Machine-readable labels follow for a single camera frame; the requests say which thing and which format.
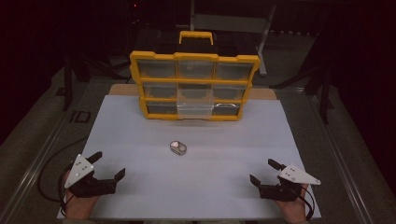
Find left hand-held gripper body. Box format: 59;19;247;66
64;153;118;199

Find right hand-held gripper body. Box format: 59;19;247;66
258;162;322;203

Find small silver metal sharpener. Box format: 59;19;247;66
169;140;188;157

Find clear plastic drawer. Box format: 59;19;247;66
176;86;216;120

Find person's right hand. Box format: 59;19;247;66
275;184;310;224

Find person's left hand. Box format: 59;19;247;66
63;170;101;220

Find white table mat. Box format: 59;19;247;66
56;94;322;220

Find dark metal stand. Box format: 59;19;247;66
318;69;333;125
61;50;79;112

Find yellow black drawer organizer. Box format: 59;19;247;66
129;30;262;122

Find black cable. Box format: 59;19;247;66
299;186;315;222
37;135;90;203

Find metal floor rail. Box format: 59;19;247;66
306;92;379;224
0;92;94;224

